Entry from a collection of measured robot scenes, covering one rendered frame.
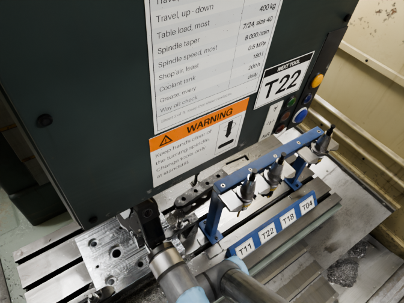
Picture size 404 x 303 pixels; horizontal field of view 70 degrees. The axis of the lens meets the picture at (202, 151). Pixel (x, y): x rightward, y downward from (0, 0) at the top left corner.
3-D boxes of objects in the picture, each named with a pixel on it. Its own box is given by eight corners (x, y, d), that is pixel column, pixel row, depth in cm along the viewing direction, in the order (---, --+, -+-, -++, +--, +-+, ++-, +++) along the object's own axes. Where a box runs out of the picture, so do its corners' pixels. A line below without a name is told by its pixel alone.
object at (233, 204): (246, 207, 83) (246, 205, 82) (231, 216, 81) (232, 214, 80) (231, 189, 86) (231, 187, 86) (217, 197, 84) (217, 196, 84)
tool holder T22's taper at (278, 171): (273, 166, 91) (280, 153, 86) (284, 176, 89) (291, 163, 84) (264, 172, 89) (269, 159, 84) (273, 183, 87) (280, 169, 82)
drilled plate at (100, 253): (184, 254, 100) (185, 249, 96) (104, 306, 88) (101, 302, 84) (153, 204, 111) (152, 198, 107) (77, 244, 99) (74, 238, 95)
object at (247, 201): (244, 183, 89) (246, 178, 87) (260, 195, 87) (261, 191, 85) (231, 194, 86) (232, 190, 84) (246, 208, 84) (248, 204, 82)
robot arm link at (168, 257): (156, 275, 62) (187, 255, 66) (146, 257, 65) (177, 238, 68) (157, 284, 68) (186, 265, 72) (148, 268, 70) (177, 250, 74)
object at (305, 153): (320, 160, 96) (321, 159, 96) (310, 166, 94) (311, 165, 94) (305, 146, 100) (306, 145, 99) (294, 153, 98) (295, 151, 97)
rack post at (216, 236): (223, 238, 109) (237, 198, 86) (212, 245, 107) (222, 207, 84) (208, 217, 114) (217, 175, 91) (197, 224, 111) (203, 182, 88)
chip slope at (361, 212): (365, 234, 145) (395, 210, 125) (263, 323, 117) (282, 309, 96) (250, 125, 189) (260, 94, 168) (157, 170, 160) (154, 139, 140)
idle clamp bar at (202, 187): (226, 184, 124) (229, 175, 119) (178, 216, 113) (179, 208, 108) (219, 176, 127) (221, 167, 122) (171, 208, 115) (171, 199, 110)
